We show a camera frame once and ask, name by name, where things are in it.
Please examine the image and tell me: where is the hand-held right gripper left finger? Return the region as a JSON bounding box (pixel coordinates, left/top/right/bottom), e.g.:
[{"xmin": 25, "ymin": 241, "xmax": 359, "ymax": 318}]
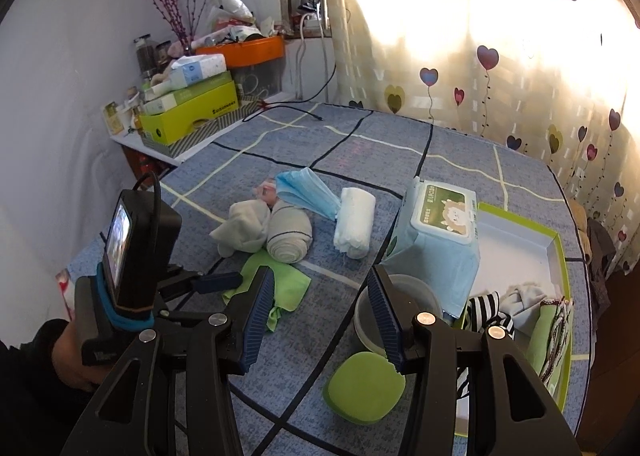
[{"xmin": 60, "ymin": 266, "xmax": 277, "ymax": 456}]

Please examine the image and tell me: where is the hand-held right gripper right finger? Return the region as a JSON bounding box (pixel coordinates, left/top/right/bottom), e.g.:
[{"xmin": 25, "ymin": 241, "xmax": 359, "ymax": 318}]
[{"xmin": 366, "ymin": 264, "xmax": 583, "ymax": 456}]

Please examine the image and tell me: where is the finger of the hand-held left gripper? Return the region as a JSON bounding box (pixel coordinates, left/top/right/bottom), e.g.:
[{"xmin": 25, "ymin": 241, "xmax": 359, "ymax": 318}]
[{"xmin": 166, "ymin": 271, "xmax": 245, "ymax": 300}]

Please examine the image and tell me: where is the light green cloth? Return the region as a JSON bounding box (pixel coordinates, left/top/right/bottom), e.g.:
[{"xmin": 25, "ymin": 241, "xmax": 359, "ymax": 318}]
[{"xmin": 222, "ymin": 251, "xmax": 311, "ymax": 334}]

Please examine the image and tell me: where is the grey white sock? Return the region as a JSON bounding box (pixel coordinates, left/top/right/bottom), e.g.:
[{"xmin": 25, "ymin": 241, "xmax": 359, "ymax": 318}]
[{"xmin": 217, "ymin": 198, "xmax": 273, "ymax": 257}]

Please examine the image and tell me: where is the black white striped cloth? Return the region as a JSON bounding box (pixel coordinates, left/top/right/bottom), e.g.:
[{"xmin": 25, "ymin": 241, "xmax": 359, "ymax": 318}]
[{"xmin": 452, "ymin": 290, "xmax": 516, "ymax": 417}]

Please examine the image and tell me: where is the white towel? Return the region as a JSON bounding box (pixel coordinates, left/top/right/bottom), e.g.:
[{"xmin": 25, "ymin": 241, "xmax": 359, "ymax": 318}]
[{"xmin": 333, "ymin": 187, "xmax": 377, "ymax": 259}]

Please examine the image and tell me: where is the blue face mask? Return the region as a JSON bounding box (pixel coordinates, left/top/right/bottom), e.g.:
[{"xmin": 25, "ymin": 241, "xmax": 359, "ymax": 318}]
[{"xmin": 274, "ymin": 168, "xmax": 341, "ymax": 221}]

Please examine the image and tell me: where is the lime green cardboard box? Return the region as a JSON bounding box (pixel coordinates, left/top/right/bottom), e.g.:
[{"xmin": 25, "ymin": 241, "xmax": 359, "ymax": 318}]
[{"xmin": 450, "ymin": 202, "xmax": 573, "ymax": 412}]

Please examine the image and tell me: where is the green towel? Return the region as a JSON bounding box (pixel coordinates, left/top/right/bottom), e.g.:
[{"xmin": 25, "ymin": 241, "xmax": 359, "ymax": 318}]
[{"xmin": 527, "ymin": 303, "xmax": 573, "ymax": 394}]

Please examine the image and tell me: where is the braided red white cord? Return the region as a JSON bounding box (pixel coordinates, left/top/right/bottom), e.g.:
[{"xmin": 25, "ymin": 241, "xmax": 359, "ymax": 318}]
[{"xmin": 540, "ymin": 298, "xmax": 573, "ymax": 382}]

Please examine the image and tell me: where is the person's left forearm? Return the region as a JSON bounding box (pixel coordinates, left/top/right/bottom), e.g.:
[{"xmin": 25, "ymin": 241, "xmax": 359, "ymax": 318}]
[{"xmin": 0, "ymin": 318, "xmax": 76, "ymax": 456}]

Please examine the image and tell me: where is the person's left hand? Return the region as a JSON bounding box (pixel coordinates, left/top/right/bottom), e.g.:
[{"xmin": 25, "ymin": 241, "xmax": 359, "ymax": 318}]
[{"xmin": 51, "ymin": 323, "xmax": 111, "ymax": 391}]

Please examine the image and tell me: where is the clear plastic bowl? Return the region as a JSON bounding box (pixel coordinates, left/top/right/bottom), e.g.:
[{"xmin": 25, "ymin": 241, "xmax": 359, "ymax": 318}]
[{"xmin": 354, "ymin": 274, "xmax": 443, "ymax": 354}]

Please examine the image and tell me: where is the blue wet wipes pack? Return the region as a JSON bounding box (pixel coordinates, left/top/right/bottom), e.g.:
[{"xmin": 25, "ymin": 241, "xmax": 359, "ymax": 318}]
[{"xmin": 382, "ymin": 176, "xmax": 481, "ymax": 322}]

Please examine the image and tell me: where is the floral bed sheet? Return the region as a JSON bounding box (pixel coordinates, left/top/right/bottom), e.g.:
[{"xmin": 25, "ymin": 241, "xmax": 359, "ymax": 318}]
[{"xmin": 55, "ymin": 268, "xmax": 76, "ymax": 322}]

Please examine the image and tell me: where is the small pink cloth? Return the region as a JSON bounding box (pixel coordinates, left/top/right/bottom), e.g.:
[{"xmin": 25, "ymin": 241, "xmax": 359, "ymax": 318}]
[{"xmin": 255, "ymin": 177, "xmax": 281, "ymax": 209}]

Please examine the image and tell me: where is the white shelf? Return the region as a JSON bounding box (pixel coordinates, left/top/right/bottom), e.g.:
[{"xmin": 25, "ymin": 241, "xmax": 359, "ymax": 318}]
[{"xmin": 112, "ymin": 133, "xmax": 186, "ymax": 168}]

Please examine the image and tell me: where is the small yellow box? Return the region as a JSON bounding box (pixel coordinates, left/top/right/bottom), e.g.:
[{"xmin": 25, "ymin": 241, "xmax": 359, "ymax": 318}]
[{"xmin": 102, "ymin": 101, "xmax": 126, "ymax": 137}]

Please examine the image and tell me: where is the lime green shoe box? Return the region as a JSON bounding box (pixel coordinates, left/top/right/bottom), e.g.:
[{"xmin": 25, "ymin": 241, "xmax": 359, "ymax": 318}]
[{"xmin": 139, "ymin": 81, "xmax": 240, "ymax": 146}]

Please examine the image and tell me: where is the striped patterned box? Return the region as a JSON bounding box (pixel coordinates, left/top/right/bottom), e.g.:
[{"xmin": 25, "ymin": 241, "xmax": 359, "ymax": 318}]
[{"xmin": 141, "ymin": 103, "xmax": 266, "ymax": 159}]

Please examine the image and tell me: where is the pale green long box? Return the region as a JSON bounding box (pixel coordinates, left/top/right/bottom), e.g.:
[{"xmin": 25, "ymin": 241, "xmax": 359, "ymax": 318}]
[{"xmin": 145, "ymin": 72, "xmax": 235, "ymax": 116}]

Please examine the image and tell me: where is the blue checked tablecloth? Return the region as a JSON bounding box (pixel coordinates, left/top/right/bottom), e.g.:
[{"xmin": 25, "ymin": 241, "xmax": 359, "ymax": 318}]
[{"xmin": 65, "ymin": 102, "xmax": 596, "ymax": 456}]

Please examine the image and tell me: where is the blue white tissue pack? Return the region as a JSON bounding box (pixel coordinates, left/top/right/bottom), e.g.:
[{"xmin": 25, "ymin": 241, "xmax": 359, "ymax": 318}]
[{"xmin": 170, "ymin": 54, "xmax": 227, "ymax": 89}]

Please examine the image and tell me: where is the dark glass jar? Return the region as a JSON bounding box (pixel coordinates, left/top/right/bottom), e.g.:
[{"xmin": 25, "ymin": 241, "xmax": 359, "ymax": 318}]
[{"xmin": 134, "ymin": 33, "xmax": 158, "ymax": 79}]

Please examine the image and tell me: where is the clear plastic storage box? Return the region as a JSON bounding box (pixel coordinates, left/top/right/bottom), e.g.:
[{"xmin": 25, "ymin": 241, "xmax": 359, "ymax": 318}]
[{"xmin": 232, "ymin": 58, "xmax": 286, "ymax": 102}]

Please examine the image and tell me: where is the brown cloth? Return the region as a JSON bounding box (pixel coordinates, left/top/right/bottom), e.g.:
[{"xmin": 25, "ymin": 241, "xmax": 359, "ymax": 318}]
[{"xmin": 567, "ymin": 198, "xmax": 591, "ymax": 262}]

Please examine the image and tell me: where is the dark clothing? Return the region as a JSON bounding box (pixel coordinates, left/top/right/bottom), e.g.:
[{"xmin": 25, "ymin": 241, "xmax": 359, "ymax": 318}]
[{"xmin": 585, "ymin": 218, "xmax": 618, "ymax": 297}]

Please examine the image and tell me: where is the orange plastic basket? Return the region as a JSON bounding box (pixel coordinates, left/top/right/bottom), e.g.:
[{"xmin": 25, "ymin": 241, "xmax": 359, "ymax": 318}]
[{"xmin": 195, "ymin": 35, "xmax": 286, "ymax": 69}]

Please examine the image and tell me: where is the white plastic bag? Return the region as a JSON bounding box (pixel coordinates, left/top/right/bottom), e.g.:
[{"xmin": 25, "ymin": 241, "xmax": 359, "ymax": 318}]
[{"xmin": 207, "ymin": 0, "xmax": 256, "ymax": 32}]

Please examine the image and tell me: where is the heart print curtain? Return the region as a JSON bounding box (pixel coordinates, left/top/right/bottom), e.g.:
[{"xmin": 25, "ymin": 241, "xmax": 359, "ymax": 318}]
[{"xmin": 290, "ymin": 0, "xmax": 640, "ymax": 277}]

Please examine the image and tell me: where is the black cable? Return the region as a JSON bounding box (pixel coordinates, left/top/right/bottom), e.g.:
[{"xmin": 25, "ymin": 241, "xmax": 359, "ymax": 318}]
[{"xmin": 242, "ymin": 21, "xmax": 337, "ymax": 123}]

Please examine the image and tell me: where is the white power cable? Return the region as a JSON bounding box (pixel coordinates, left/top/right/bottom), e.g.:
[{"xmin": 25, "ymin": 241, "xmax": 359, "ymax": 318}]
[{"xmin": 295, "ymin": 11, "xmax": 333, "ymax": 102}]

